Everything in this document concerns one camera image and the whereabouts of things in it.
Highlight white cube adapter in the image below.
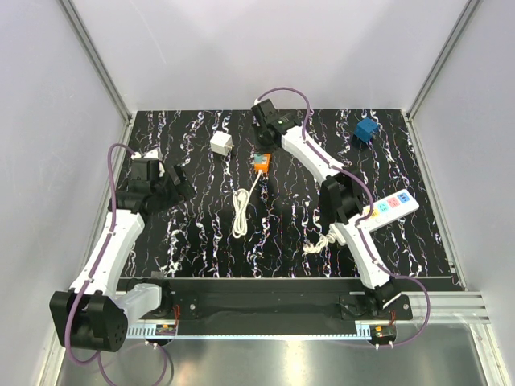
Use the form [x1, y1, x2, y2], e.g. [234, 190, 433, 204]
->
[210, 131, 233, 156]

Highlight orange power strip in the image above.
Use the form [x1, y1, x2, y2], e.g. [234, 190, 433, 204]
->
[253, 154, 271, 174]

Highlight blue cube adapter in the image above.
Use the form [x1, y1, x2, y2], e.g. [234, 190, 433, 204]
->
[353, 117, 380, 146]

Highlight white power strip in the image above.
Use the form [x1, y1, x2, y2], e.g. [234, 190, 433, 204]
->
[325, 189, 419, 246]

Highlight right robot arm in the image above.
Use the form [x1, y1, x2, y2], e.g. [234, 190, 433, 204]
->
[251, 99, 400, 319]

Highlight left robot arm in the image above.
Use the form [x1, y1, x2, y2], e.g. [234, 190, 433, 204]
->
[49, 157, 196, 352]

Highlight black marble mat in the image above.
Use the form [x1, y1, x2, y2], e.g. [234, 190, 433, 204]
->
[122, 109, 451, 278]

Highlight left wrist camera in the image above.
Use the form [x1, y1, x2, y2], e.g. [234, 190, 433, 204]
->
[131, 148, 163, 161]

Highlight white orange-strip cord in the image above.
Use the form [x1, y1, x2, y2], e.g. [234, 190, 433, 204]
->
[231, 168, 265, 239]

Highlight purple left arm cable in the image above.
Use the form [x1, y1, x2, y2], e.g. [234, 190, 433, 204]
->
[64, 142, 176, 386]

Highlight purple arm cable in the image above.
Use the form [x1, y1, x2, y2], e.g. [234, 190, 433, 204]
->
[64, 142, 176, 386]
[255, 86, 434, 349]

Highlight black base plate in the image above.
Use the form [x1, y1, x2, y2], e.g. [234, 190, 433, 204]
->
[118, 278, 413, 332]

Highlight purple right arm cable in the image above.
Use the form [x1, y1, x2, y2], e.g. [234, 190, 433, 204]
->
[255, 86, 434, 349]

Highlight white strip cord bundle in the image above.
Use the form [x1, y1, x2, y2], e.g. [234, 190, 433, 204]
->
[302, 232, 337, 255]

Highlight slotted cable duct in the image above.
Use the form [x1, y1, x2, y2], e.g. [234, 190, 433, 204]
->
[126, 322, 395, 342]

